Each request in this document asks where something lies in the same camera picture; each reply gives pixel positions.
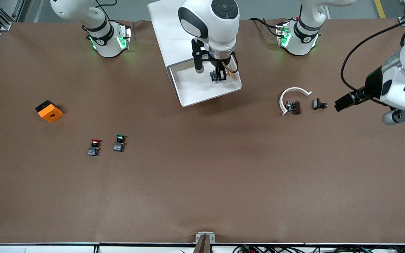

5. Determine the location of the yellow push button switch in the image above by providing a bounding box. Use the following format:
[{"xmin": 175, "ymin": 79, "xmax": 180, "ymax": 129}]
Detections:
[{"xmin": 210, "ymin": 70, "xmax": 232, "ymax": 83}]

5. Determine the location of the white curved plastic ring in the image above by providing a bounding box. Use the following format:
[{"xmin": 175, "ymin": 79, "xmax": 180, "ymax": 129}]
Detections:
[{"xmin": 279, "ymin": 87, "xmax": 312, "ymax": 116}]

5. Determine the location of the green push button switch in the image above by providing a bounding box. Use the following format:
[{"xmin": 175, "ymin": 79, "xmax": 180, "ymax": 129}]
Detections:
[{"xmin": 113, "ymin": 135, "xmax": 127, "ymax": 152}]

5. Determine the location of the white table edge rail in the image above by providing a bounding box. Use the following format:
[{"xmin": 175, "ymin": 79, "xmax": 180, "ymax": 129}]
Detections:
[{"xmin": 0, "ymin": 242, "xmax": 405, "ymax": 253}]

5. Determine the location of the brown table cover sheet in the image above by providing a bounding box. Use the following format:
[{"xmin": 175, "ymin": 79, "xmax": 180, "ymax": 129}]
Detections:
[{"xmin": 0, "ymin": 18, "xmax": 405, "ymax": 245}]

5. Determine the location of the red push button switch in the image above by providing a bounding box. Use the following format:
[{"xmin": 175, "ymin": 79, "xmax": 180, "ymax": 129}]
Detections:
[{"xmin": 88, "ymin": 138, "xmax": 101, "ymax": 157}]

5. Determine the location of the brown small electrical component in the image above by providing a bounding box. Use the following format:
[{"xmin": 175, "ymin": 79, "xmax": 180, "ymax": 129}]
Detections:
[{"xmin": 285, "ymin": 100, "xmax": 301, "ymax": 115}]

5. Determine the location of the orange black button enclosure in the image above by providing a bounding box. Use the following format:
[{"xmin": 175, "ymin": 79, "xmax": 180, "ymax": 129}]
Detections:
[{"xmin": 36, "ymin": 100, "xmax": 64, "ymax": 123}]

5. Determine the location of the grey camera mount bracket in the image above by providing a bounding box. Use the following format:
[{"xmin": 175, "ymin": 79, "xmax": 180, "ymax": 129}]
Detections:
[{"xmin": 193, "ymin": 232, "xmax": 216, "ymax": 253}]

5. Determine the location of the tangled cable bundle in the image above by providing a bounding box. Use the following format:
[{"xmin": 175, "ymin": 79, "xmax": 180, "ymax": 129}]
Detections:
[{"xmin": 232, "ymin": 244, "xmax": 405, "ymax": 253}]

